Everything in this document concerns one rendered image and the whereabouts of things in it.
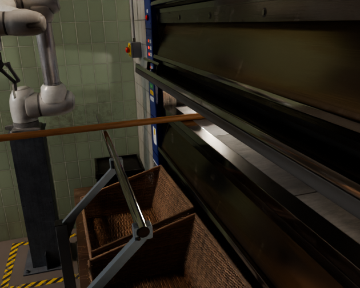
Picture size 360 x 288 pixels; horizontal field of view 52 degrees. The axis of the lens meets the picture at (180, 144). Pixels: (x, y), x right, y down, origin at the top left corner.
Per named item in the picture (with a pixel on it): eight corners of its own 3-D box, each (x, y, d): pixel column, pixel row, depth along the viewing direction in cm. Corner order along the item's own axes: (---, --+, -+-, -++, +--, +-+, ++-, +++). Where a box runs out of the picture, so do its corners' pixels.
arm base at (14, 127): (8, 127, 244) (6, 119, 242) (43, 123, 249) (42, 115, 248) (3, 134, 227) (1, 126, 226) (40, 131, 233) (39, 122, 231)
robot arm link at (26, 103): (15, 118, 243) (8, 85, 236) (43, 116, 247) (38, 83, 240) (10, 124, 228) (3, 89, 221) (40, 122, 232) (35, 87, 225)
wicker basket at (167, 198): (164, 205, 222) (162, 163, 213) (198, 259, 171) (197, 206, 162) (82, 220, 208) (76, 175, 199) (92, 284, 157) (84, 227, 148)
